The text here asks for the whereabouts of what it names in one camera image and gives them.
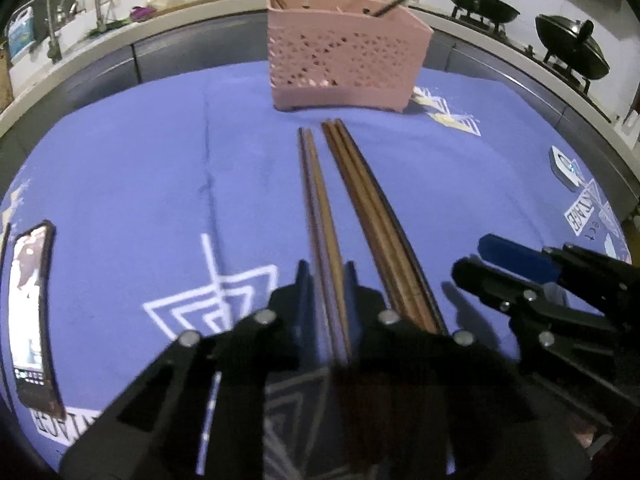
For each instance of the pink perforated utensil basket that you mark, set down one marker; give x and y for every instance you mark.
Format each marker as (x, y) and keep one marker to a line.
(345, 60)

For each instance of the kitchen counter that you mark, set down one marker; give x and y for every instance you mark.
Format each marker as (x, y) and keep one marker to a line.
(215, 7)

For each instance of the black smartphone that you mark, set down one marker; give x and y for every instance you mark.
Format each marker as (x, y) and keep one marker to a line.
(32, 310)

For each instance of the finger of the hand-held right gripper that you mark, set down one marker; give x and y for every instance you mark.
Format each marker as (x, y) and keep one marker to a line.
(500, 285)
(520, 257)

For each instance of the black wok with lid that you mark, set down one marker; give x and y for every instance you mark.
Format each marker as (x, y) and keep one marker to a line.
(575, 45)

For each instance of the wooden cutting board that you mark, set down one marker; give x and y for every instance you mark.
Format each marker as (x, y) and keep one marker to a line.
(4, 85)

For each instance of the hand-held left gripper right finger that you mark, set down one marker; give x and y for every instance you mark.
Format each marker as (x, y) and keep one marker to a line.
(352, 290)

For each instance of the gas stove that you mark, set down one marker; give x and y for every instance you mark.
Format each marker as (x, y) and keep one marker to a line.
(535, 55)

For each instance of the small white device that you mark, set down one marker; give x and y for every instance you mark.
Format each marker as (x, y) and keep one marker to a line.
(565, 165)

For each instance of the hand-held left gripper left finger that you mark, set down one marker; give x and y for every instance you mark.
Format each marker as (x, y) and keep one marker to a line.
(304, 290)

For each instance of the blue detergent bottle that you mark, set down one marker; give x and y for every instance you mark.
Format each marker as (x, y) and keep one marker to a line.
(20, 35)

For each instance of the metal faucet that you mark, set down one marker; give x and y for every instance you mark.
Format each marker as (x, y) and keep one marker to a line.
(52, 35)
(97, 7)

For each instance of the purple cloth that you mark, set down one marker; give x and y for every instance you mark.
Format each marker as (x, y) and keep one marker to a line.
(142, 12)

